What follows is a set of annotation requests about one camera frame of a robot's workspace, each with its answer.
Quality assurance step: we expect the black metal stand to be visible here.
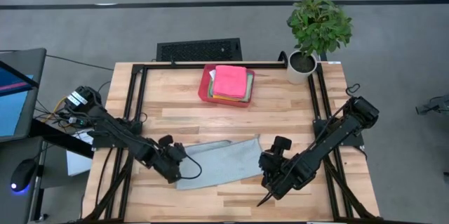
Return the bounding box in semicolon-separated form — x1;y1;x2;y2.
415;93;449;116

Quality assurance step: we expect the laptop screen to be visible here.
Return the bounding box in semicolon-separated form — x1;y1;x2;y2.
0;47;48;144

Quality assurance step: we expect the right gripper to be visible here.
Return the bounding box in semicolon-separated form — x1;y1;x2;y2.
258;135;316;200

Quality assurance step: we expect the black left camera cable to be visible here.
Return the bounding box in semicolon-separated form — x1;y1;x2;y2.
179;154;203;180

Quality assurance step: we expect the grey microfiber towel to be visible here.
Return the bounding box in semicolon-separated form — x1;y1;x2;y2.
175;136;264;191

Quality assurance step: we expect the dark grey side desk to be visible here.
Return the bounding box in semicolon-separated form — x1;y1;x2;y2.
0;118;95;224

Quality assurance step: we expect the green leafy plant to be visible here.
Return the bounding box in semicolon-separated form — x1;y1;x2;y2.
286;0;354;58

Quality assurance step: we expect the yellow cable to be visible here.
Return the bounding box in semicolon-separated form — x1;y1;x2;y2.
44;97;67;124

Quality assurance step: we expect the white plant pot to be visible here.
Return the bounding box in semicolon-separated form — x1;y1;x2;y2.
286;49;319;85

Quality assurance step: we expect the translucent pink plastic bin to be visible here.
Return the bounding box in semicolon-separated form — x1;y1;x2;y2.
197;63;256;108

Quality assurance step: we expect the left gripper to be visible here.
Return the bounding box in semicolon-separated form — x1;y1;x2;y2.
154;134;189;185

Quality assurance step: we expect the thin black floor cable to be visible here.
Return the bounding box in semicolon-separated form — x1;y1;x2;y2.
0;50;115;72

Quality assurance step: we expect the white paper sheet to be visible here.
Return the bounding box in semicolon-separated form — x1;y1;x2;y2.
65;129;94;177

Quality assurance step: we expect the black computer mouse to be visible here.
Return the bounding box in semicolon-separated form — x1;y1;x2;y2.
9;158;38;194

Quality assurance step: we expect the pink microfiber towel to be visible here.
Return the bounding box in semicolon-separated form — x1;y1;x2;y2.
212;65;248;100

